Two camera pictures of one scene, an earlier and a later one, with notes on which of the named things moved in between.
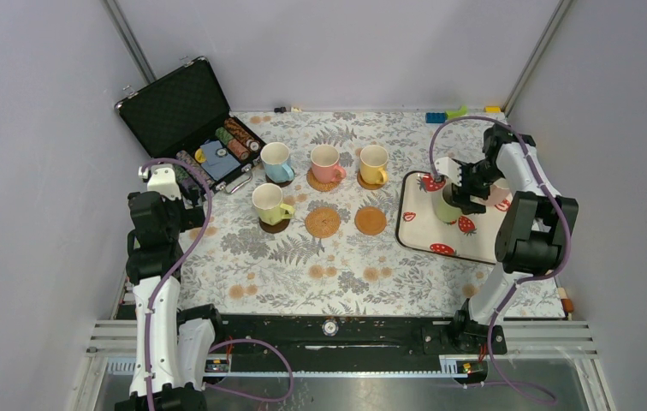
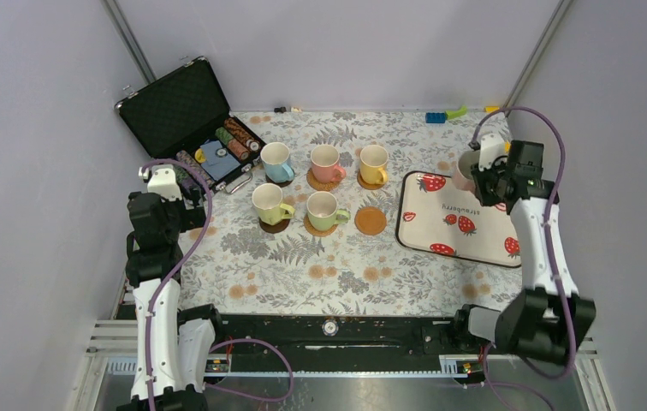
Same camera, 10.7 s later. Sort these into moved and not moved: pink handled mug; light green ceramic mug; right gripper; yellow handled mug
Moved: right gripper; light green ceramic mug
Not moved: pink handled mug; yellow handled mug
